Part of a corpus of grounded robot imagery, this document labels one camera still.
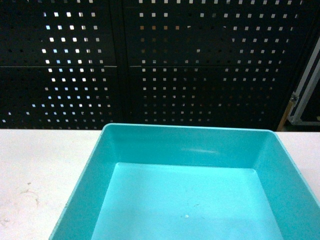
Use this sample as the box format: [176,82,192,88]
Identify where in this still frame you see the black flight case aluminium edges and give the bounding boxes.
[287,41,320,126]

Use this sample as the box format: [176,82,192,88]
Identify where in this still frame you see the teal plastic tray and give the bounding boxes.
[50,123,320,240]

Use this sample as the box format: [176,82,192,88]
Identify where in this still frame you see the black perforated metal panel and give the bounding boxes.
[0,0,320,130]

